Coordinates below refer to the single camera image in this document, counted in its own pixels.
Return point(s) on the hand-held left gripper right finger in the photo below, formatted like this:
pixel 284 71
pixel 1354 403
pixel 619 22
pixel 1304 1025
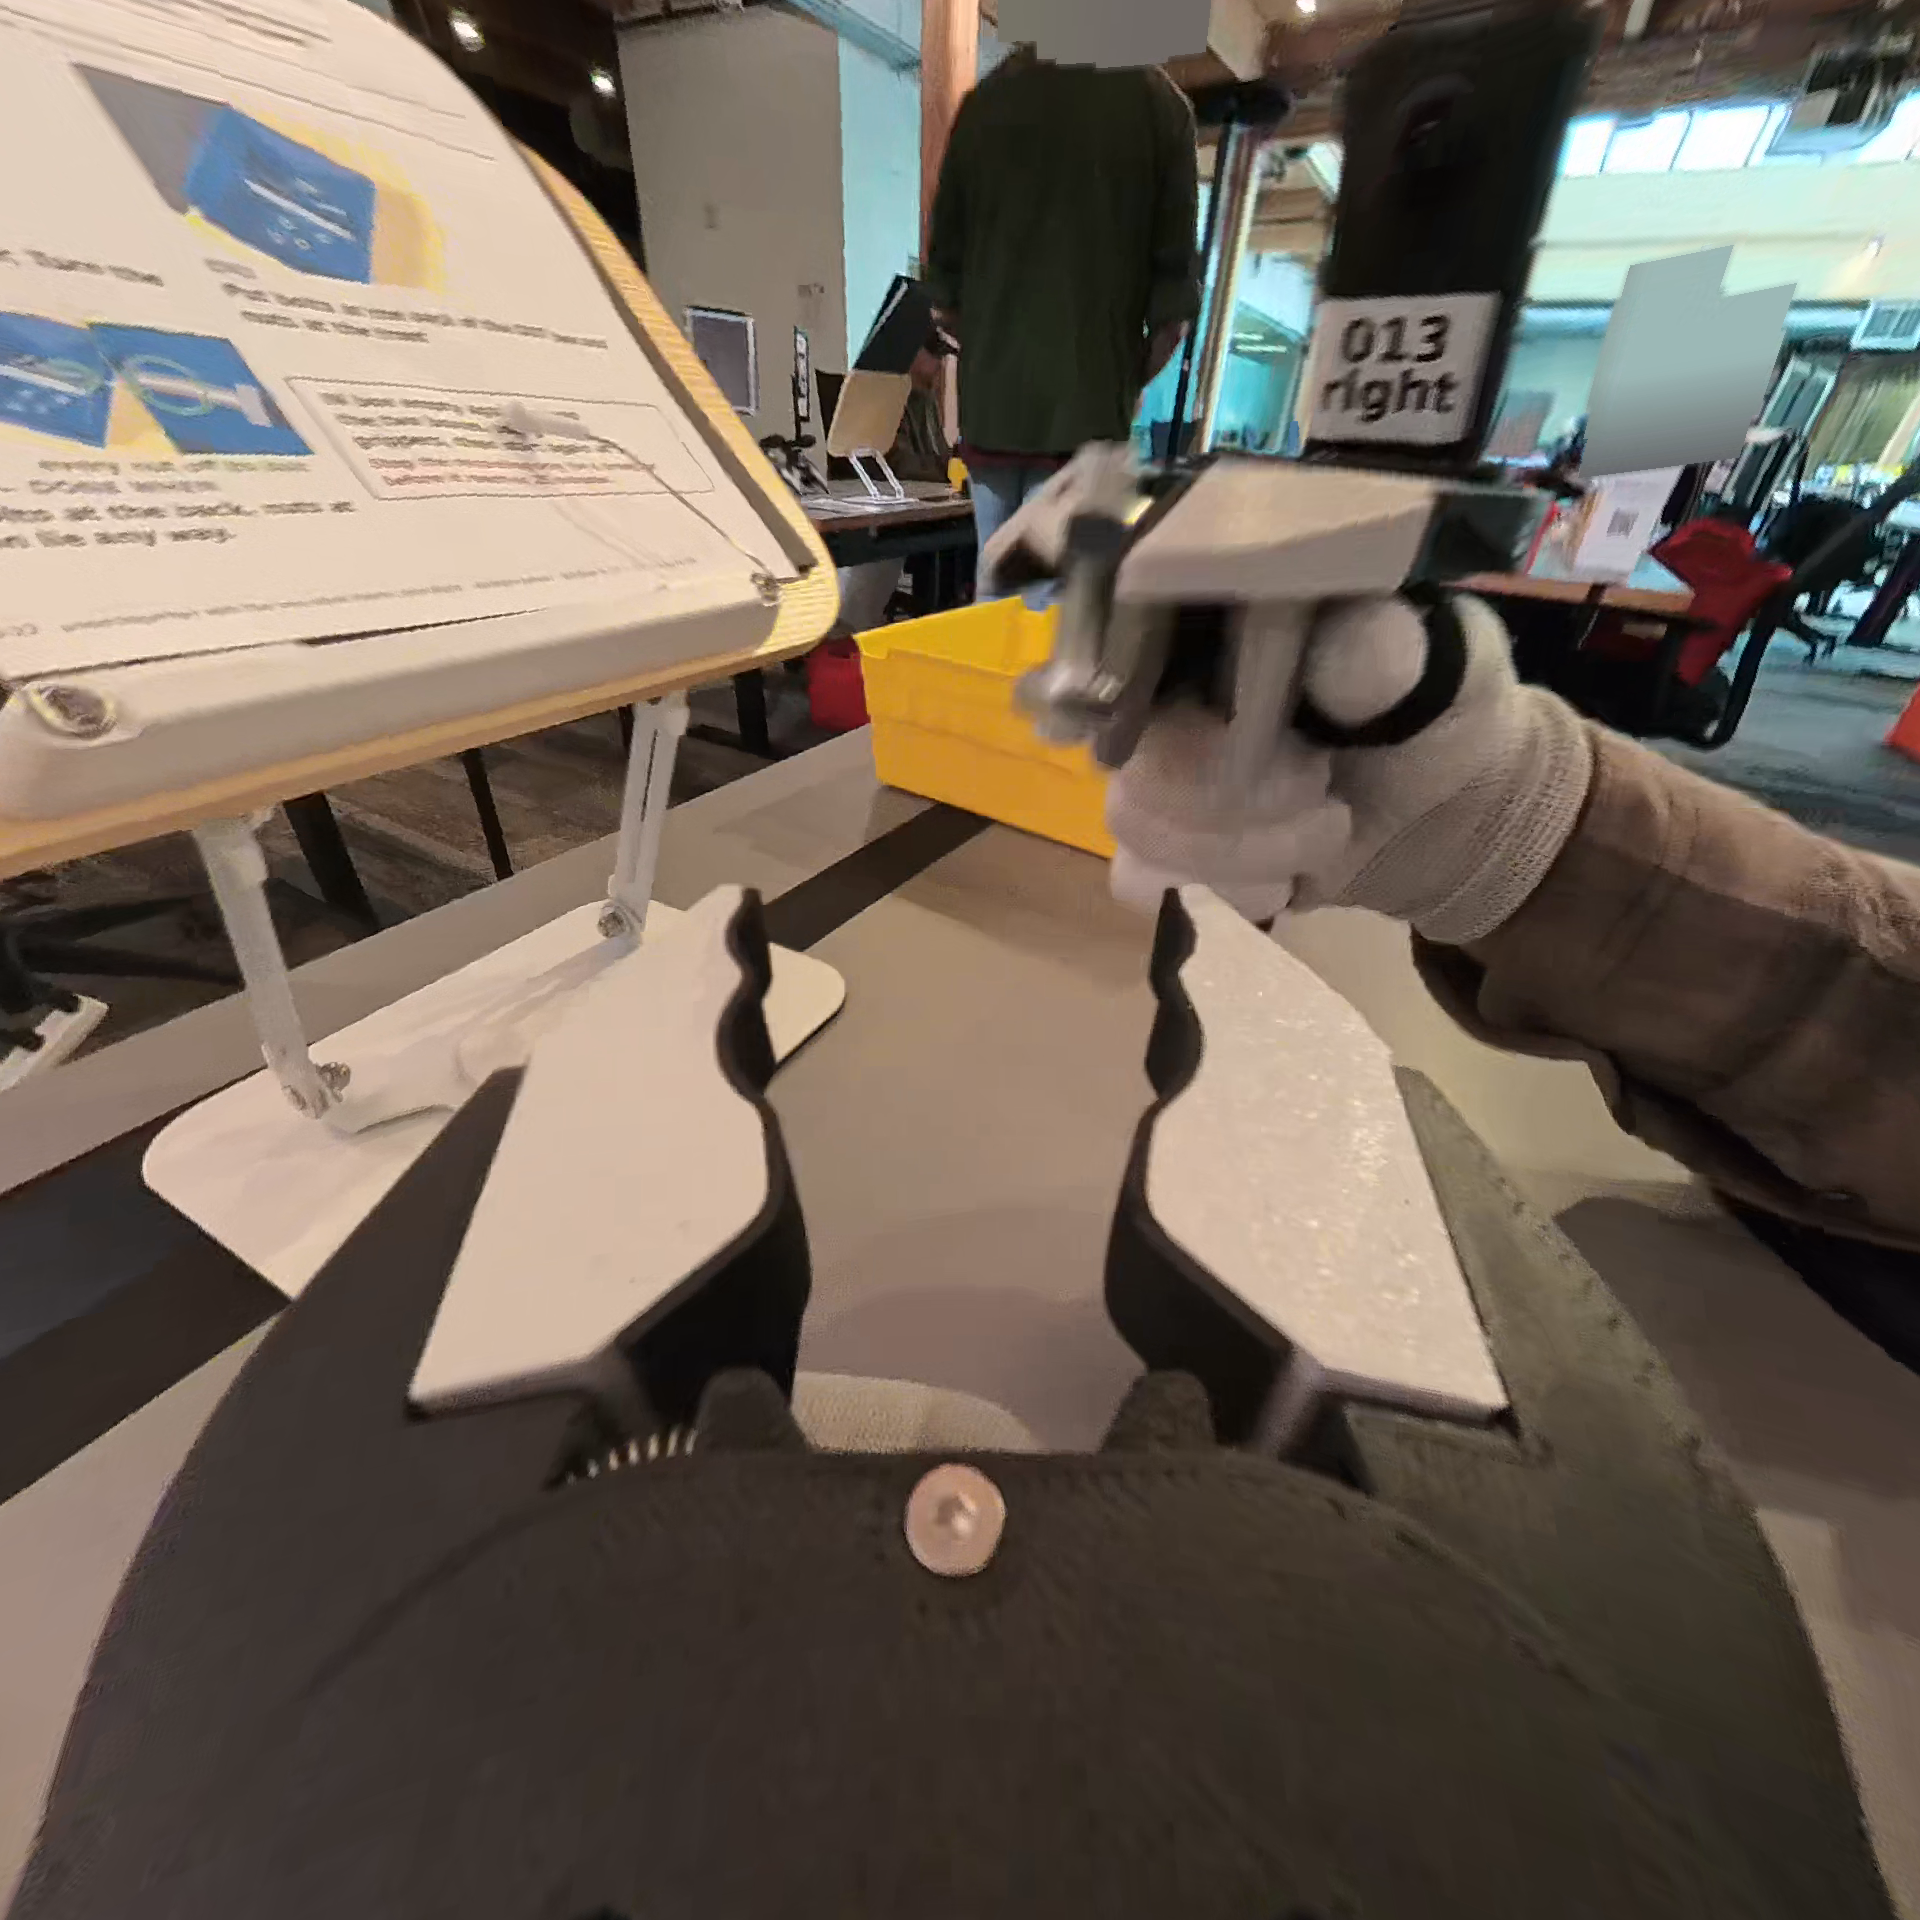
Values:
pixel 1306 1202

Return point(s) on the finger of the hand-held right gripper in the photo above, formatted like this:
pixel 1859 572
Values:
pixel 1050 503
pixel 1277 525

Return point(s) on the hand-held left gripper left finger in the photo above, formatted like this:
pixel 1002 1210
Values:
pixel 600 1202

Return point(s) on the silver hex bolt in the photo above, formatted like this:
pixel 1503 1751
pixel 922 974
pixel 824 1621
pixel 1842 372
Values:
pixel 1088 645

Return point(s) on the person's right forearm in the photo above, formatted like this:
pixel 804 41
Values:
pixel 1724 974

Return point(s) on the person's right hand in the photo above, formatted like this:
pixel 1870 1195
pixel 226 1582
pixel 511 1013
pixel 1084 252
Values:
pixel 1426 827

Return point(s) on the yellow plastic parts bin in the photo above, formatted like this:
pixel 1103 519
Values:
pixel 962 706

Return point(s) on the small red bin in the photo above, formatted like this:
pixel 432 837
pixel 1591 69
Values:
pixel 837 687

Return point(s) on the wooden desk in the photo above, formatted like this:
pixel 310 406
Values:
pixel 1589 593

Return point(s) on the white sign card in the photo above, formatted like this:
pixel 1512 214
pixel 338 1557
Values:
pixel 1628 518

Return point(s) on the computer monitor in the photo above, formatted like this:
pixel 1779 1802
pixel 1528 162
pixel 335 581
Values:
pixel 724 357

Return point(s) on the red office chair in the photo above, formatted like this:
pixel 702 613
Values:
pixel 1718 586

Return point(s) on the black office chair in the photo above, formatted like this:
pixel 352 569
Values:
pixel 1845 557

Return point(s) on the orange bag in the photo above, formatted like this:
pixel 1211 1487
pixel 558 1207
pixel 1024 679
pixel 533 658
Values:
pixel 1904 729

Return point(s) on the printed instruction sheet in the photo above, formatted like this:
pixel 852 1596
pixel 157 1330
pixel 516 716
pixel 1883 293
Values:
pixel 376 571

